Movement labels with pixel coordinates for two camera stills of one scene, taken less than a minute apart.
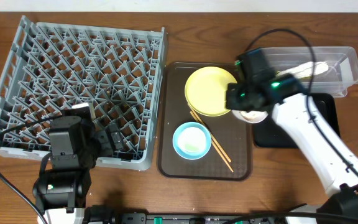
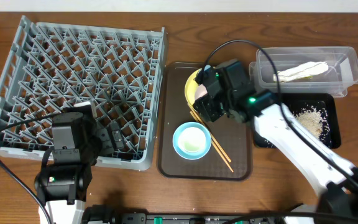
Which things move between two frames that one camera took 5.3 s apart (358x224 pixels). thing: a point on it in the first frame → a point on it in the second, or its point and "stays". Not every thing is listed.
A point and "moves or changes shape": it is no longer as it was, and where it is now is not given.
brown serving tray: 235,136 stays
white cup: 192,139 stays
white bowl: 250,116 moves or changes shape
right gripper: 232,102 → 204,105
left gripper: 103,143 stays
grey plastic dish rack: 120,70 stays
